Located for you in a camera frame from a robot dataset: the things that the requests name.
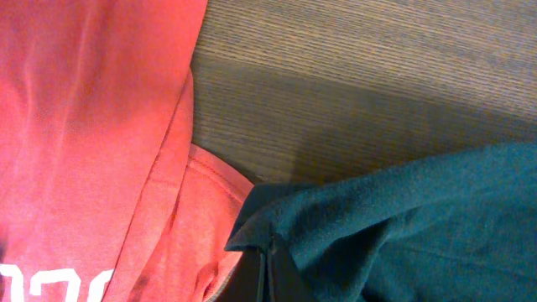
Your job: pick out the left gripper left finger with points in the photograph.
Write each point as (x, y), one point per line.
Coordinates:
(246, 283)

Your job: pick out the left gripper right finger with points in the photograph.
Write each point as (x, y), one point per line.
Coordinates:
(284, 281)

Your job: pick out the black Nike t-shirt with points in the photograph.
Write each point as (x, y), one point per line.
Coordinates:
(455, 227)

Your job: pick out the red printed t-shirt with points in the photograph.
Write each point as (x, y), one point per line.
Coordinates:
(104, 196)

